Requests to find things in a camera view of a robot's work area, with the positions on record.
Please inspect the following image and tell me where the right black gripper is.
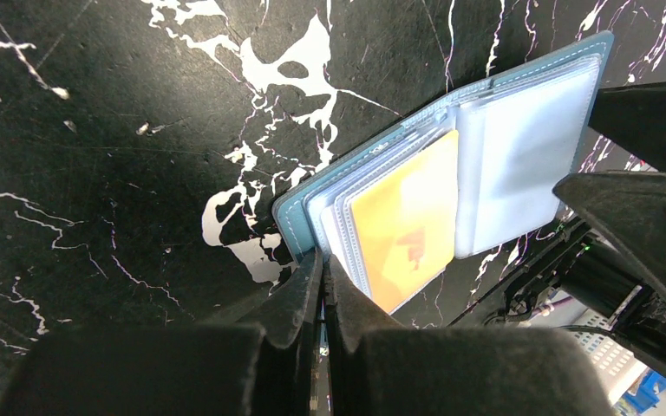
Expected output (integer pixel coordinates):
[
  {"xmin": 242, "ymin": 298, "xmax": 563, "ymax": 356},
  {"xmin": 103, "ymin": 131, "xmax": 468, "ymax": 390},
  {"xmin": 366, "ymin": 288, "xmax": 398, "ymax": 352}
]
[{"xmin": 485, "ymin": 171, "xmax": 666, "ymax": 386}]

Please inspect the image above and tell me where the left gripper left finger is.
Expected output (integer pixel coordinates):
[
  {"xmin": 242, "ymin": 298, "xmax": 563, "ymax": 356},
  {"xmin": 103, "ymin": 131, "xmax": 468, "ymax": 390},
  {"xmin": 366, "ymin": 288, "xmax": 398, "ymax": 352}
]
[{"xmin": 0, "ymin": 250, "xmax": 323, "ymax": 415}]

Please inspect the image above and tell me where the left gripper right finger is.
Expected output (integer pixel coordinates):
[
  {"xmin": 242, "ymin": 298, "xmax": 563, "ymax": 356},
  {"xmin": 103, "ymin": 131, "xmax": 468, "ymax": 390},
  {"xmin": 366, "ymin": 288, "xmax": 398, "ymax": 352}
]
[{"xmin": 323, "ymin": 258, "xmax": 611, "ymax": 415}]

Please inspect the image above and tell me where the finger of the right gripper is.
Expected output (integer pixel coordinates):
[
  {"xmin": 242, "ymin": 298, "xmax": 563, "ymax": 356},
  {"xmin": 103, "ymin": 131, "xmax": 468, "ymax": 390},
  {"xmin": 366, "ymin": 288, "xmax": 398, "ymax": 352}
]
[{"xmin": 588, "ymin": 81, "xmax": 666, "ymax": 172}]

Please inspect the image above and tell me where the orange credit card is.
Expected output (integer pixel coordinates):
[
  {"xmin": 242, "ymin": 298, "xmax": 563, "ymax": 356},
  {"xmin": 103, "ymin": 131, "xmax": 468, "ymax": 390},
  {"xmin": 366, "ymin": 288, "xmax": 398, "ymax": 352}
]
[{"xmin": 343, "ymin": 130, "xmax": 459, "ymax": 313}]

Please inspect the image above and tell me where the blue leather card holder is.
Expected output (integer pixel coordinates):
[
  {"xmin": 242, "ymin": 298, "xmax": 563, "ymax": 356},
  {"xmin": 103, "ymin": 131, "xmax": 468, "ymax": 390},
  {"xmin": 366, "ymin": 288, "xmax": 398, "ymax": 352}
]
[{"xmin": 272, "ymin": 30, "xmax": 614, "ymax": 313}]

